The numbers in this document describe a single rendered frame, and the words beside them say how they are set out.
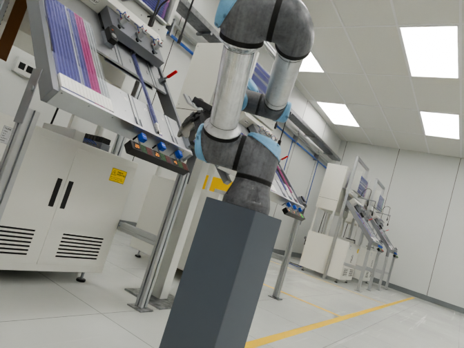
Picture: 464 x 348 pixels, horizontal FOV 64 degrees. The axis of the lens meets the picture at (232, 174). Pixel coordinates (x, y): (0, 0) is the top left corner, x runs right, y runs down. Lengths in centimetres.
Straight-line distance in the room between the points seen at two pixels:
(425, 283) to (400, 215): 144
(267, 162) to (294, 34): 38
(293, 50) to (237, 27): 15
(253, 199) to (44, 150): 88
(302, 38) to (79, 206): 120
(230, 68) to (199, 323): 70
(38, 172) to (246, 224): 91
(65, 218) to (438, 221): 783
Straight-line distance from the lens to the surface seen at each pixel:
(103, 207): 183
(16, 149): 124
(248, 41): 96
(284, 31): 93
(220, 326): 108
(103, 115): 136
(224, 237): 108
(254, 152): 112
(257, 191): 111
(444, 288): 867
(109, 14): 185
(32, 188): 163
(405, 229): 878
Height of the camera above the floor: 53
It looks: 6 degrees up
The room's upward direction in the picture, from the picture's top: 17 degrees clockwise
